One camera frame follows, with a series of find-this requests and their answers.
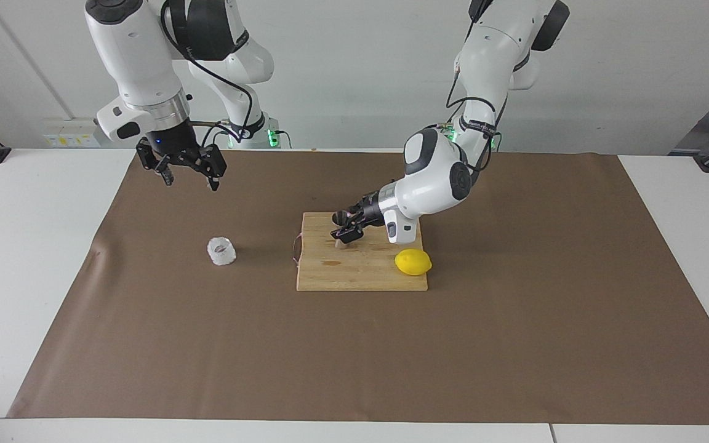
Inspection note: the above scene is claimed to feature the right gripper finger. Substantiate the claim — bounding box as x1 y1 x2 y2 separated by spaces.
198 145 227 191
138 140 175 186

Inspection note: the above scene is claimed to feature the yellow lemon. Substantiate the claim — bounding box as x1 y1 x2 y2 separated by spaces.
395 249 433 276

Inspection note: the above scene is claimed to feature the brown paper table mat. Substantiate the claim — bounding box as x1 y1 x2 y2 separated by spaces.
7 150 709 425

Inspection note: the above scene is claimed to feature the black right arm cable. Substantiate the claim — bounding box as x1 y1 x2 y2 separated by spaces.
159 0 255 151

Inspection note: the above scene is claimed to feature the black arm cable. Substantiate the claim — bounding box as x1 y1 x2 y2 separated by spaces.
159 0 255 151
446 0 503 173

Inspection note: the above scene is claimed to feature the white wall outlet box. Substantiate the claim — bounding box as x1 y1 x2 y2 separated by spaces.
42 118 102 148

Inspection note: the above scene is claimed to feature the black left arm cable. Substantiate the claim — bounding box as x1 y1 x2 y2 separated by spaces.
446 0 503 173

